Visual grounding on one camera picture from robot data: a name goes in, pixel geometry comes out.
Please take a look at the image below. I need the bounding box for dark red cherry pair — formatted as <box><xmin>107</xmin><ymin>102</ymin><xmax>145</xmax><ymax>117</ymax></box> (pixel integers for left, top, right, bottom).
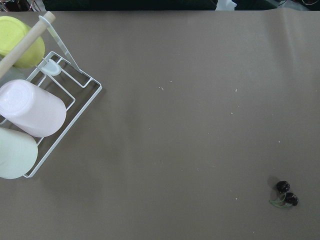
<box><xmin>269</xmin><ymin>180</ymin><xmax>299</xmax><ymax>209</ymax></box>

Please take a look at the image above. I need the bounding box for pink cup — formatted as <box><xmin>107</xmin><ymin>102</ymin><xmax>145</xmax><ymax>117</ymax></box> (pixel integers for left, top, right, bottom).
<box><xmin>0</xmin><ymin>79</ymin><xmax>67</xmax><ymax>138</ymax></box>

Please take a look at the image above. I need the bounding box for grey cup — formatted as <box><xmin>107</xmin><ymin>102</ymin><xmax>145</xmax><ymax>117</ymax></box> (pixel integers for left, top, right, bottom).
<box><xmin>0</xmin><ymin>66</ymin><xmax>27</xmax><ymax>87</ymax></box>

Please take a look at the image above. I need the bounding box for yellow cup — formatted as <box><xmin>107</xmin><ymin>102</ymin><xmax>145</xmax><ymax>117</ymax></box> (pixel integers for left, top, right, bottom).
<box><xmin>0</xmin><ymin>16</ymin><xmax>45</xmax><ymax>69</ymax></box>

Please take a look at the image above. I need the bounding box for white wire cup rack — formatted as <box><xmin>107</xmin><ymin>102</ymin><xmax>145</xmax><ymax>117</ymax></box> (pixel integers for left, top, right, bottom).
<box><xmin>0</xmin><ymin>15</ymin><xmax>103</xmax><ymax>179</ymax></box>

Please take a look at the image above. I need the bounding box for wooden rack handle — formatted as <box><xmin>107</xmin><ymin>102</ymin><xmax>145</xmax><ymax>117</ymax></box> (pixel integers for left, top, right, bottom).
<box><xmin>0</xmin><ymin>11</ymin><xmax>56</xmax><ymax>77</ymax></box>

